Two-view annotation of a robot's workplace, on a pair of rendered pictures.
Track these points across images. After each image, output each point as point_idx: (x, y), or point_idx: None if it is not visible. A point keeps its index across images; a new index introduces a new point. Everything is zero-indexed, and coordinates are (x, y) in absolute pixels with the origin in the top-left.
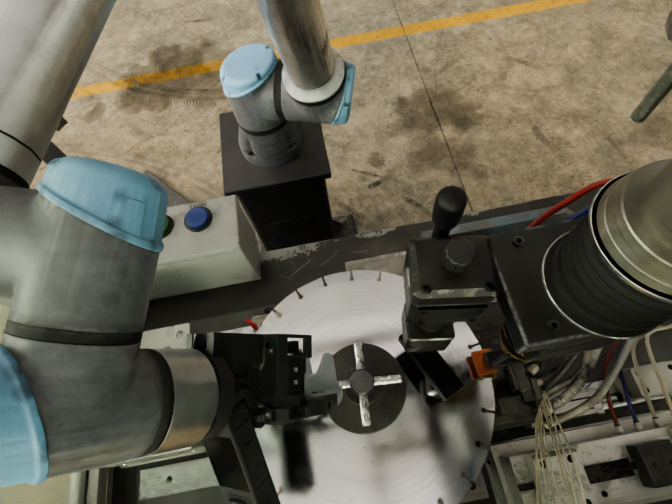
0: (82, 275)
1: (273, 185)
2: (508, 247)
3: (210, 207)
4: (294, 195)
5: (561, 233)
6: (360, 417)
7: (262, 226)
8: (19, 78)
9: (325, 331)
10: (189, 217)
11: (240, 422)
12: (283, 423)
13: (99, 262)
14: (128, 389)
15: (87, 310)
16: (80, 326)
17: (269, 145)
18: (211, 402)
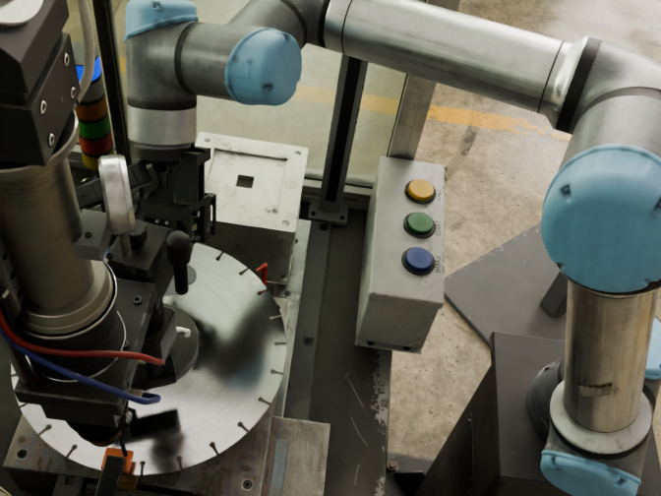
0: (209, 45)
1: (495, 394)
2: (137, 293)
3: (431, 276)
4: (491, 437)
5: (128, 333)
6: None
7: (471, 406)
8: (383, 30)
9: (223, 329)
10: (420, 251)
11: (136, 174)
12: None
13: (214, 53)
14: (155, 79)
15: (192, 49)
16: (184, 47)
17: (548, 388)
18: (144, 138)
